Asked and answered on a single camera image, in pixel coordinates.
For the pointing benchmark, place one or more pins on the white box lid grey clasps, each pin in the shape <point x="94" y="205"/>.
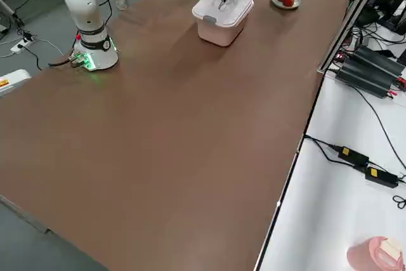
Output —
<point x="228" y="9"/>

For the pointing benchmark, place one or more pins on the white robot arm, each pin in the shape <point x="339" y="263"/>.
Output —
<point x="85" y="14"/>

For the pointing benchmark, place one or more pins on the green plate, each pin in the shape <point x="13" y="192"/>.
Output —
<point x="274" y="3"/>

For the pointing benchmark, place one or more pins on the white plastic storage box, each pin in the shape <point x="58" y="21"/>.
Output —
<point x="219" y="34"/>

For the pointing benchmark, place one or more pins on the black monitor stand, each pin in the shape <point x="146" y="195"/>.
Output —
<point x="393" y="14"/>

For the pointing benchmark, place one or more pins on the black finned power supply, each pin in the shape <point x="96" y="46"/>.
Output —
<point x="364" y="79"/>
<point x="380" y="61"/>

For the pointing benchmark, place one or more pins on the black adapter yellow label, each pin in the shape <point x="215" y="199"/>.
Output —
<point x="382" y="178"/>
<point x="353" y="155"/>

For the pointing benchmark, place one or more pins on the white power strip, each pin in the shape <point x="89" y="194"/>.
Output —
<point x="22" y="45"/>

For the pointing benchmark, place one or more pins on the white cabinet yellow label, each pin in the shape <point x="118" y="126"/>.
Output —
<point x="12" y="82"/>

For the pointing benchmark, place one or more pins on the pink round container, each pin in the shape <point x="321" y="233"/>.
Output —
<point x="364" y="252"/>

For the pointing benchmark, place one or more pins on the aluminium camera post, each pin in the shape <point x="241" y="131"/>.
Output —
<point x="355" y="20"/>

